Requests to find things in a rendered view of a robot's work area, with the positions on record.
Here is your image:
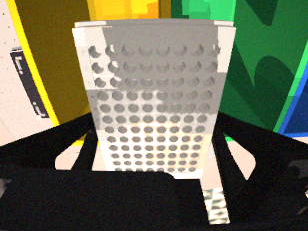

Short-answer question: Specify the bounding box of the green bin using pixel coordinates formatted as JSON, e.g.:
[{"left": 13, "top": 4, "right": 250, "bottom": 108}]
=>
[{"left": 171, "top": 0, "right": 308, "bottom": 133}]

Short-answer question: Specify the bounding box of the blue open-top bin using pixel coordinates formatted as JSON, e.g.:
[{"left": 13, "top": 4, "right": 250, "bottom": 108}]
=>
[{"left": 278, "top": 61, "right": 308, "bottom": 138}]

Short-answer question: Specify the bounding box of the yellow open-top bin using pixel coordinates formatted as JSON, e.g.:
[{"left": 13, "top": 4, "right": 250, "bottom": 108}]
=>
[{"left": 6, "top": 0, "right": 171, "bottom": 127}]

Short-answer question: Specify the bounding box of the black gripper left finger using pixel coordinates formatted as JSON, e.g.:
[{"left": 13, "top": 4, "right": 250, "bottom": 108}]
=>
[{"left": 0, "top": 112, "right": 99, "bottom": 170}]

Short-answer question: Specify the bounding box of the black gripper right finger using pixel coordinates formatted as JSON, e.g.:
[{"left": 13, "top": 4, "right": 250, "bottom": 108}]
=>
[{"left": 211, "top": 111, "right": 308, "bottom": 223}]

